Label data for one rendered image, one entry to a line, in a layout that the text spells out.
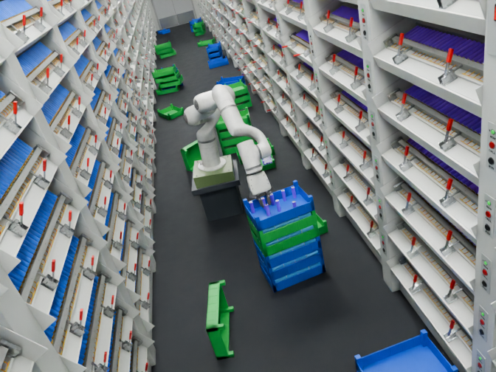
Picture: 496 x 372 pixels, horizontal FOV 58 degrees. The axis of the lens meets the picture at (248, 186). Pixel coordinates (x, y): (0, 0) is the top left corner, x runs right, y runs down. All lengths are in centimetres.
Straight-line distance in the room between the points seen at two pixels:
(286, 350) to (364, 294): 48
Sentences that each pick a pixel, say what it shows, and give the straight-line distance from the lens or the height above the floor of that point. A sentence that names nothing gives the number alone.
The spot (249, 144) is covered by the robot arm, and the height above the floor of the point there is 76.
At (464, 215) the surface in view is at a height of 76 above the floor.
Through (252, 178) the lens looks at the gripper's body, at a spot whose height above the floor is 60.
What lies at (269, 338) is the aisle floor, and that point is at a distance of 218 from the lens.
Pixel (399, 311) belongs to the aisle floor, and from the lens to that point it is 221.
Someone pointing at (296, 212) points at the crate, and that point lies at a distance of 215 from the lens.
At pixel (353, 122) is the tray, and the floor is 76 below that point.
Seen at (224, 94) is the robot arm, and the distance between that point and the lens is 226.
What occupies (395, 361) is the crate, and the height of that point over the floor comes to 8.
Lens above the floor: 162
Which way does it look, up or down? 29 degrees down
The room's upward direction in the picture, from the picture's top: 14 degrees counter-clockwise
